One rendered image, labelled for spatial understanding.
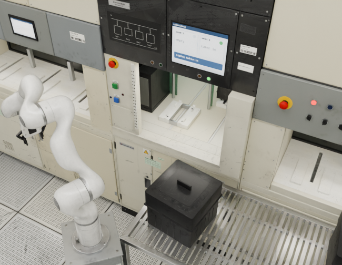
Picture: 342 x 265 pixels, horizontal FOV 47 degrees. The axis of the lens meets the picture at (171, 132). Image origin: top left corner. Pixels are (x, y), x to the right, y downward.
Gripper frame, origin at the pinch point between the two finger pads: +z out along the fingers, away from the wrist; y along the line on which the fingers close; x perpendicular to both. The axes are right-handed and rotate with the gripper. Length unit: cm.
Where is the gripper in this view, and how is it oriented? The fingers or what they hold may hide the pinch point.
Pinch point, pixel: (33, 139)
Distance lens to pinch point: 234.7
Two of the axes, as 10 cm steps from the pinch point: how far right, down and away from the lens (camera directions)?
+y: 8.0, -3.9, 4.6
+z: -0.1, 7.6, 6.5
